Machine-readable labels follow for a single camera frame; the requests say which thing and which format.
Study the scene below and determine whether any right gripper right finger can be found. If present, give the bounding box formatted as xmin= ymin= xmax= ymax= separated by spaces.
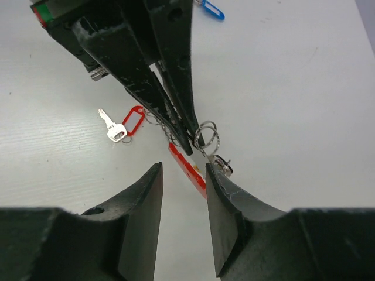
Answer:
xmin=206 ymin=164 xmax=374 ymax=280

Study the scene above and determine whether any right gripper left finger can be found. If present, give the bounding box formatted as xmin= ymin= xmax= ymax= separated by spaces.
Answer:
xmin=1 ymin=163 xmax=163 ymax=280

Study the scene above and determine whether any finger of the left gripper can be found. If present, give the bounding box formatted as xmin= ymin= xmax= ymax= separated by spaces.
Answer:
xmin=144 ymin=1 xmax=199 ymax=146

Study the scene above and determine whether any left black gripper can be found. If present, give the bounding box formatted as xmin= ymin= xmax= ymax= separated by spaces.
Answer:
xmin=30 ymin=1 xmax=193 ymax=155

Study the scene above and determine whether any key with yellow tag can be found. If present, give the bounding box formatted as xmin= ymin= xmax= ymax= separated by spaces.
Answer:
xmin=211 ymin=155 xmax=233 ymax=177

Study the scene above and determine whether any key with red tag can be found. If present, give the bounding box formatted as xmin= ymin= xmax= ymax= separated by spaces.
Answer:
xmin=98 ymin=105 xmax=146 ymax=144

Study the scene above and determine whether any silver chain keyring red tag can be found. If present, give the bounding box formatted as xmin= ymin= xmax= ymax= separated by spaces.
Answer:
xmin=143 ymin=109 xmax=219 ymax=200

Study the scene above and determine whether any key with blue tag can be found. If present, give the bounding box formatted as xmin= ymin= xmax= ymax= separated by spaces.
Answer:
xmin=194 ymin=0 xmax=225 ymax=21

